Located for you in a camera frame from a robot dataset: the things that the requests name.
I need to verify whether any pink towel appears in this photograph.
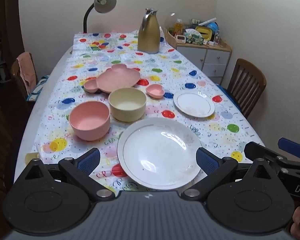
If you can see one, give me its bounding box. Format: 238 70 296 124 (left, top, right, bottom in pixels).
16 52 37 93

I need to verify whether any blue globe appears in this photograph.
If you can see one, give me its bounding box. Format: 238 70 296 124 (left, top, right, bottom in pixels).
207 22 219 35

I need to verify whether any white drawer cabinet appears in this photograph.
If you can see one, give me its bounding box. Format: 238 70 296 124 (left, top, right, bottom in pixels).
176 38 233 85

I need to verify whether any pink bear-shaped plate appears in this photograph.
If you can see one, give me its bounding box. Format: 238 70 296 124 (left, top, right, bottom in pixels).
83 64 142 94

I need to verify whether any pink bowl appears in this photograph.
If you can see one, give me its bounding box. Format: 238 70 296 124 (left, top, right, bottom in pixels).
69 101 111 141

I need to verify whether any wooden chair with towel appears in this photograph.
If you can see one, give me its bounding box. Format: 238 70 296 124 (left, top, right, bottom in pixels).
10 52 40 98

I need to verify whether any cream bowl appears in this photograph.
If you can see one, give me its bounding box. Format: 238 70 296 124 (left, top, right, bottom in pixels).
108 88 148 123

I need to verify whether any person's right hand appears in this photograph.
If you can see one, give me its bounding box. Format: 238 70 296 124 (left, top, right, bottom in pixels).
290 205 300 240

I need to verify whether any grey desk lamp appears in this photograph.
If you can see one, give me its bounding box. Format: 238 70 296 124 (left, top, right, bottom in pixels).
83 0 117 34

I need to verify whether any large white plate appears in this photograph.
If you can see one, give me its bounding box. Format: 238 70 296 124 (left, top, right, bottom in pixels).
117 117 204 191

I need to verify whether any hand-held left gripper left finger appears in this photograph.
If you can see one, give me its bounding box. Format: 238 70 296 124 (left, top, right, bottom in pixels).
22 147 116 202

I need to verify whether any wooden slat-back chair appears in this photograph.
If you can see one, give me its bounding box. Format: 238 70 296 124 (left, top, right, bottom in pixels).
225 58 267 119

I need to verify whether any wooden desk tray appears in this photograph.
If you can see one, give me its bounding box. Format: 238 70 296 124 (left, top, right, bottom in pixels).
163 27 178 50

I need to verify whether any blue striped seat cushion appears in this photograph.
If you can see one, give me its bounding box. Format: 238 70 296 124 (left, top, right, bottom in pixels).
26 76 50 102

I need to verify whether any orange drink bottle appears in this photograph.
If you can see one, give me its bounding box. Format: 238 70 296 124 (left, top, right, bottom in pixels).
174 18 184 35

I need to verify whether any small pink heart dish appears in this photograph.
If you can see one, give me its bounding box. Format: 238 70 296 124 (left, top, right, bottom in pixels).
145 84 166 99

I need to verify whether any small white plate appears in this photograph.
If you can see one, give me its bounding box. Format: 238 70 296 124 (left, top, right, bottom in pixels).
173 91 216 118

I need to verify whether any balloon print tablecloth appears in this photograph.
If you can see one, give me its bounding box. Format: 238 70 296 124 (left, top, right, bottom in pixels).
31 29 265 193

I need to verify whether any green print tissue box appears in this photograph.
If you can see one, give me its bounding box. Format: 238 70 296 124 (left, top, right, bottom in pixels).
184 29 204 46

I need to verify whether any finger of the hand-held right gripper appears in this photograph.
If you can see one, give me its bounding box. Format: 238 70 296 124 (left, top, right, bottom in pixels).
243 141 288 166
277 137 300 159

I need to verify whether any gold thermos jug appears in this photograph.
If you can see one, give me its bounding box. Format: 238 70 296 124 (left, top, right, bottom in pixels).
137 8 161 54

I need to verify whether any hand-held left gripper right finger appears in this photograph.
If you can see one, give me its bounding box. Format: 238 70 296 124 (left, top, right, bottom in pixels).
180 147 278 201

